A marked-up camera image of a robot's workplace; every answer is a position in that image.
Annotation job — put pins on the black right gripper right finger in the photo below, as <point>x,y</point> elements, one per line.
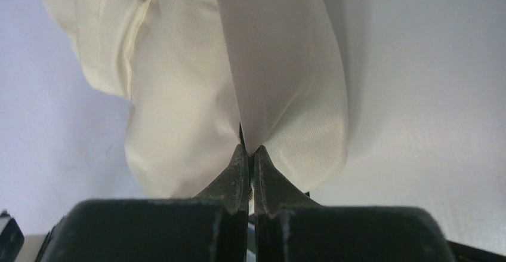
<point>290,226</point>

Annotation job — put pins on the cream canvas student bag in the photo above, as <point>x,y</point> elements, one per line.
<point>206,75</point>

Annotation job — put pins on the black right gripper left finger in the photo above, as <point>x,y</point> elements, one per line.
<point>212,226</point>

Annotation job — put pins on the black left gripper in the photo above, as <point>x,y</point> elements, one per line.
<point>12,238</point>

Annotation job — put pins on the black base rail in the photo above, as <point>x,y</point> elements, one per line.
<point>465,253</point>

